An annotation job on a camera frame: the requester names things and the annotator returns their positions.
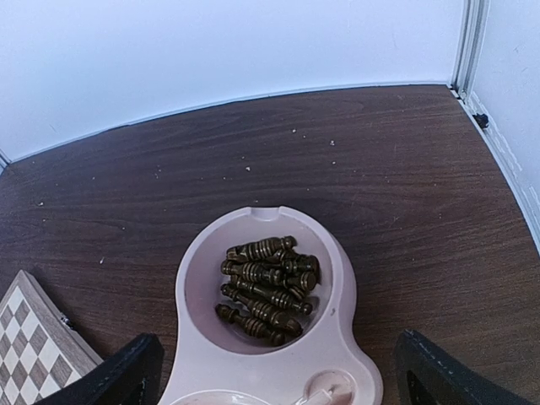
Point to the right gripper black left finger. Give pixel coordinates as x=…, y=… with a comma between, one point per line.
x=131, y=376

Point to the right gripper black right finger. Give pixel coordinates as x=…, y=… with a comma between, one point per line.
x=427, y=374

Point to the wooden chess board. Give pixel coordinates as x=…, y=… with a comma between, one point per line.
x=41, y=353

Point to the dark chess pieces pile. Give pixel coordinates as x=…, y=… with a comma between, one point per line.
x=270, y=289

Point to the pink plastic double bowl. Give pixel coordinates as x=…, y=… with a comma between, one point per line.
x=216, y=363

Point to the aluminium frame post right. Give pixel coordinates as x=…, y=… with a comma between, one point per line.
x=474, y=21

